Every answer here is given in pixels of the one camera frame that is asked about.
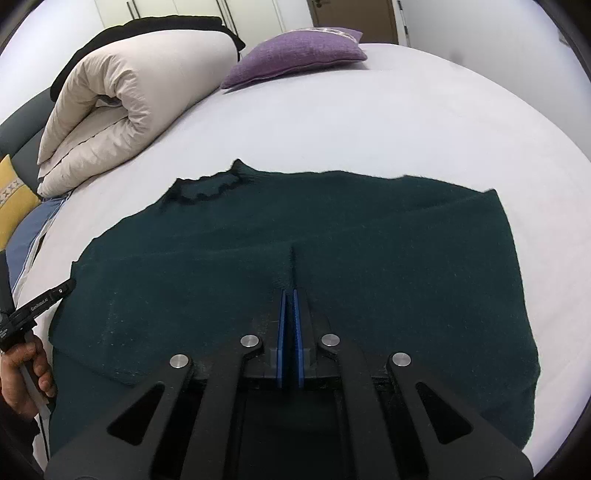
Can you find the blue pillow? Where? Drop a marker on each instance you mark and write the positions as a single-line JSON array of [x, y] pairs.
[[32, 230]]

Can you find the grey headboard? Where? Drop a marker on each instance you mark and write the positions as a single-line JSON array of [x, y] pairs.
[[23, 120]]

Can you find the person's left forearm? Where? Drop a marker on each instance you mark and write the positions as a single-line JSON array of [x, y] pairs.
[[16, 434]]

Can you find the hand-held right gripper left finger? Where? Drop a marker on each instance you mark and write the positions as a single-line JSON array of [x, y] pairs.
[[282, 332]]

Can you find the white sheeted bed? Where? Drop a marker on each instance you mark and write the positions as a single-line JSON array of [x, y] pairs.
[[378, 115]]

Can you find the rolled beige duvet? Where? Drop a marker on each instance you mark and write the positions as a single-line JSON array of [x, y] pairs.
[[138, 97]]

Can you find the white wardrobe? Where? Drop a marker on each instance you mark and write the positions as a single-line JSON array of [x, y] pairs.
[[184, 9]]

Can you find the purple pillow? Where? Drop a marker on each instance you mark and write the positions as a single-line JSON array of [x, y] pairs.
[[295, 55]]

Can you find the yellow patterned pillow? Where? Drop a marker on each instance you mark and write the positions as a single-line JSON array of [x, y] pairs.
[[14, 198]]

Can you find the dark green sweater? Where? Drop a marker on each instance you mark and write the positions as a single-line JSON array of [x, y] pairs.
[[378, 249]]

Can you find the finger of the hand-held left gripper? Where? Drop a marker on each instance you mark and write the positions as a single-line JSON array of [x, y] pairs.
[[51, 297]]

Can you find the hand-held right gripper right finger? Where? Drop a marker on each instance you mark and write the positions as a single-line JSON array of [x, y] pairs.
[[298, 332]]

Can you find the person's left hand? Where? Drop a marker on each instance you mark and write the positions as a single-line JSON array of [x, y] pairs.
[[23, 374]]

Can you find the black cloth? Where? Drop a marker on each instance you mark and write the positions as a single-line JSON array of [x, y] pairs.
[[138, 28]]

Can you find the brown door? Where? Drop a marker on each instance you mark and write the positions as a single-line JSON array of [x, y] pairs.
[[353, 14]]

